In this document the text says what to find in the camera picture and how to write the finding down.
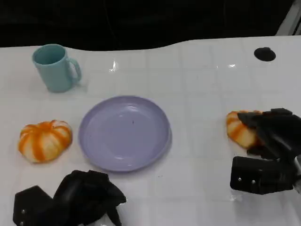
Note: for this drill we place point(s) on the pale green mug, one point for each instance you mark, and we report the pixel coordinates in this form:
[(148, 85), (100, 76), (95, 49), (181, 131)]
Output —
[(56, 74)]

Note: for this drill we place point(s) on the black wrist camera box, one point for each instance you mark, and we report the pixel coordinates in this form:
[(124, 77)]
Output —
[(258, 175), (31, 207)]

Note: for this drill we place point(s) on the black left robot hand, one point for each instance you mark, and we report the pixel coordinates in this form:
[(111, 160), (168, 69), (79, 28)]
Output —
[(82, 195)]

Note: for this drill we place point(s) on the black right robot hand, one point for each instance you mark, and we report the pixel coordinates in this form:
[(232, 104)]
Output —
[(279, 131)]

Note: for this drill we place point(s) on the black round table grommet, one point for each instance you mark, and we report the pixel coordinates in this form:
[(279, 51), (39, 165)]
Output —
[(264, 54)]

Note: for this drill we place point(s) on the black backdrop cloth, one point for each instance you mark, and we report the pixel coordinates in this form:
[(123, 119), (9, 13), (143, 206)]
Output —
[(117, 23)]

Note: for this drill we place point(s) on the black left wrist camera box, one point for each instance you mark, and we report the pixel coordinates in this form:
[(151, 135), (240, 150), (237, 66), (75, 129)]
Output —
[(31, 207)]

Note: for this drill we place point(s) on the lilac plate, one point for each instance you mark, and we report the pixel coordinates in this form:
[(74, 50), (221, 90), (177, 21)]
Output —
[(124, 134)]

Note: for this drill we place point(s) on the orange white toy bread roll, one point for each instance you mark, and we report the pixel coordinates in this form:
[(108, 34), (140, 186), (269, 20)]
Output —
[(44, 141), (240, 134)]

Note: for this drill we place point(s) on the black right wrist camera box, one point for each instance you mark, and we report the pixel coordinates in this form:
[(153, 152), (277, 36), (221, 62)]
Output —
[(258, 175)]

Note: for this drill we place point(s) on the silver metal frame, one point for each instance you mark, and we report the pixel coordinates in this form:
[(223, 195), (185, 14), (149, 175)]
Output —
[(291, 22)]

